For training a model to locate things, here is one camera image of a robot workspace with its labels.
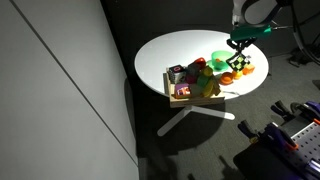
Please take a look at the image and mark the purple orange spring clamp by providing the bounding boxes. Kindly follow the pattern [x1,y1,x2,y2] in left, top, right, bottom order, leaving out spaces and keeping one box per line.
[305,100,320,126]
[264,122,300,151]

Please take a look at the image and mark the small black white plush cube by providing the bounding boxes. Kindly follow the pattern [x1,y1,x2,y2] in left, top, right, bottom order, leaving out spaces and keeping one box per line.
[167,64,187,85]

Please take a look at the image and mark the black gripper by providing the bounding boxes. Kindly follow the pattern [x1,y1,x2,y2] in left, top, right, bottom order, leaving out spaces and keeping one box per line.
[226,24,273,55]

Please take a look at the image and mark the white table pedestal leg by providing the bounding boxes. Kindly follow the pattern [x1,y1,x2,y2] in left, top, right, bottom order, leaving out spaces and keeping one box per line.
[156,105,236,138]

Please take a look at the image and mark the perforated metal breadboard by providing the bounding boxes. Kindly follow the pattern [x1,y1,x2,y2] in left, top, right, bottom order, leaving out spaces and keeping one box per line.
[289,121,320,172]

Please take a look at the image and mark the black cable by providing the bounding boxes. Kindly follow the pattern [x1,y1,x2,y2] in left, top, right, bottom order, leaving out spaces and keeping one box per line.
[288,0,320,66]

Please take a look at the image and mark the red toy apple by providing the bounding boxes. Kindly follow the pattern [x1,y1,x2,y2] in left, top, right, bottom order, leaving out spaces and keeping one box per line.
[193,56,207,70]

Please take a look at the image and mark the yellow toy banana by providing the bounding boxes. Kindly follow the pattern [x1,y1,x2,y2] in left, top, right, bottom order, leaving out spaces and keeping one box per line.
[202,77,222,99]

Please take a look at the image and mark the orange foam cube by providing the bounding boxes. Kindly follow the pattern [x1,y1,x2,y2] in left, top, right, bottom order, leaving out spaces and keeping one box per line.
[241,63,256,76]

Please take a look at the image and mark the black cart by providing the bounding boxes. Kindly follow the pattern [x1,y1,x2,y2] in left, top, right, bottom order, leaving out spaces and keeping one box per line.
[232,145,312,180]

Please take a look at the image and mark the green toy vegetable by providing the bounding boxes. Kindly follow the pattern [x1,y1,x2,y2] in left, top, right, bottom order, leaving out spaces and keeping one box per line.
[196,74,211,89]

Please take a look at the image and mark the wooden crate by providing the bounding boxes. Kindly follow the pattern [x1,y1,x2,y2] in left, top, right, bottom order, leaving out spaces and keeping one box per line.
[162,67,227,109]

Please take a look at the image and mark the green plastic bowl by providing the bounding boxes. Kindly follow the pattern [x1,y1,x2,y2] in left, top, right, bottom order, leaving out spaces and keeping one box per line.
[206,49,235,72]

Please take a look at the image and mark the black spring clamp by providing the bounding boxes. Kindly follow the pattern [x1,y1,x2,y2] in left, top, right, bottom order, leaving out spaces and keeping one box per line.
[270,100,292,121]
[237,119,260,145]

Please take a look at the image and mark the purple plush cube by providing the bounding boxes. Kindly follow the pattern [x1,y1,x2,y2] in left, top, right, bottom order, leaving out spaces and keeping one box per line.
[173,82,193,100]

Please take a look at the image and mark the yellow toy lemon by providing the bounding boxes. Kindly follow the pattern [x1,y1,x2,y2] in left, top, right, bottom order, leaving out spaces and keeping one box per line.
[231,69,244,81]
[202,65,215,78]

